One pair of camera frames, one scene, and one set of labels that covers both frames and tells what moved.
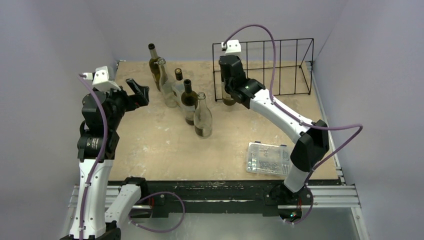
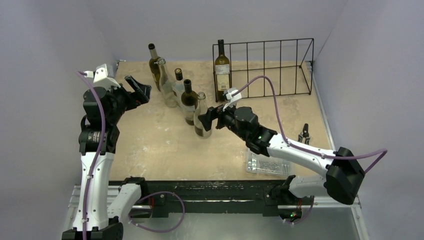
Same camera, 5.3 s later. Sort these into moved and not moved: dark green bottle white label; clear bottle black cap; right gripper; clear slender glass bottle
Moved: right gripper
Not moved: dark green bottle white label; clear bottle black cap; clear slender glass bottle
